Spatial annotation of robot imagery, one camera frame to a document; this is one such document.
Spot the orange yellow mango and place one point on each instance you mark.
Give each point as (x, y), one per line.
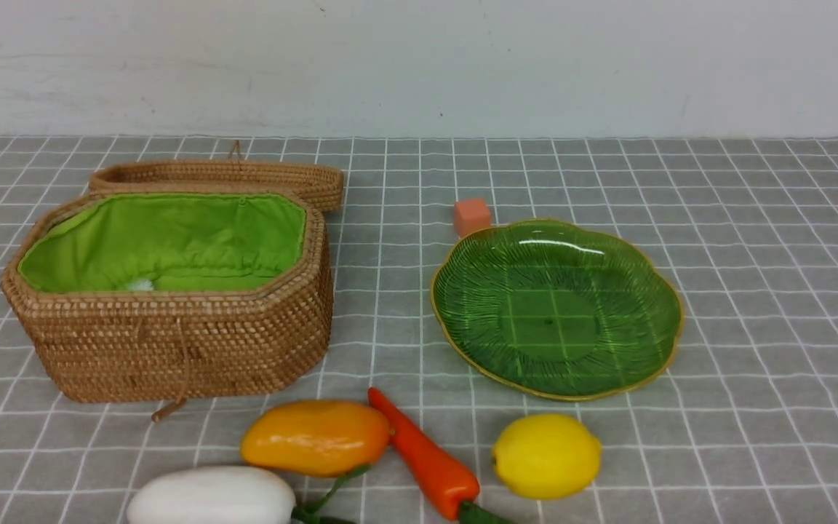
(319, 438)

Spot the yellow lemon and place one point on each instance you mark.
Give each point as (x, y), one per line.
(546, 456)

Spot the white eggplant green stem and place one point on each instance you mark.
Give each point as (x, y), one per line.
(228, 495)

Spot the small orange cube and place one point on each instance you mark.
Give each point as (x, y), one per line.
(470, 216)

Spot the woven rattan basket lid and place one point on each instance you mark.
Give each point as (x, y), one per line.
(318, 185)

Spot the green glass leaf plate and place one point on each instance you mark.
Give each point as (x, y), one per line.
(557, 311)

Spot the woven rattan basket green lining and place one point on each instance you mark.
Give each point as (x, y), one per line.
(174, 295)

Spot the orange carrot green stem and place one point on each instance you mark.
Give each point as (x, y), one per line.
(448, 485)

